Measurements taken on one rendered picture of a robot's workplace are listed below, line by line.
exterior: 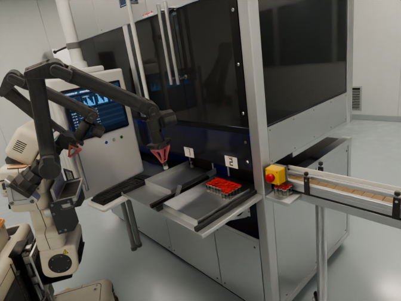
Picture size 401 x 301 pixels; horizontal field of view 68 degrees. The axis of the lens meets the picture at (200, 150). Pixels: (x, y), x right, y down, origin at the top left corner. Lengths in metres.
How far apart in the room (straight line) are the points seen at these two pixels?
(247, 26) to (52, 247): 1.31
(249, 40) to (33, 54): 5.60
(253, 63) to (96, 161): 1.18
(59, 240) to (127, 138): 0.85
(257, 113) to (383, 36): 4.70
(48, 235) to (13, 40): 5.29
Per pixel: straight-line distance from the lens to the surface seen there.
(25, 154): 1.44
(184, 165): 1.93
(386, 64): 5.90
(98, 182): 2.03
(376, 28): 5.92
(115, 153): 2.06
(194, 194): 1.55
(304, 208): 1.86
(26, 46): 6.57
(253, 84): 1.31
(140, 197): 1.65
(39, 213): 1.57
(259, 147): 1.37
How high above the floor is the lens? 1.57
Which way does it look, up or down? 18 degrees down
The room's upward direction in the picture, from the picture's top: 9 degrees counter-clockwise
